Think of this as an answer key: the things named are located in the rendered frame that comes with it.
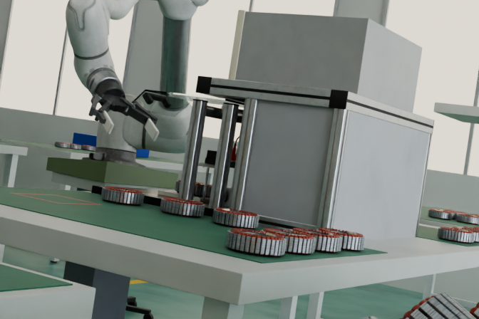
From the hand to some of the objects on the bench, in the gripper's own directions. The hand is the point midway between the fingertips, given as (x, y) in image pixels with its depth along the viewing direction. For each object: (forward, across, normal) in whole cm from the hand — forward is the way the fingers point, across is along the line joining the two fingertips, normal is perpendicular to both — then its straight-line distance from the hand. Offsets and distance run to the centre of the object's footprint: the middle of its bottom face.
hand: (132, 130), depth 229 cm
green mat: (+36, +8, -3) cm, 37 cm away
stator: (+38, -14, -1) cm, 40 cm away
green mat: (-11, -110, -27) cm, 113 cm away
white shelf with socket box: (+8, -148, -17) cm, 149 cm away
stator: (+9, 0, -17) cm, 19 cm away
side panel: (+38, -28, -1) cm, 47 cm away
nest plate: (-3, -30, -21) cm, 37 cm away
